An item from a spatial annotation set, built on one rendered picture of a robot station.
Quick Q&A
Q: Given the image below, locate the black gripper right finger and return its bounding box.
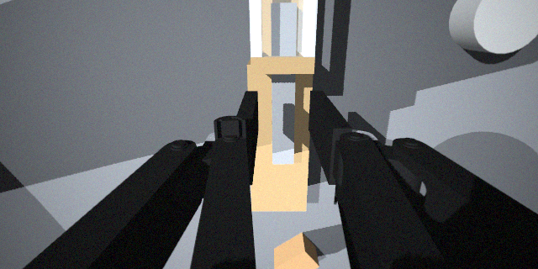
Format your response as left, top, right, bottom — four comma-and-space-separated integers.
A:
309, 91, 538, 269

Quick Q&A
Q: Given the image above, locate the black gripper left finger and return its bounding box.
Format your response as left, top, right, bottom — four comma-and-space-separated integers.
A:
23, 91, 259, 269

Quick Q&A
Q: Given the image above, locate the white short cylinder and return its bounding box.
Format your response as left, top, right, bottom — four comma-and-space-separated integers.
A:
449, 0, 538, 54

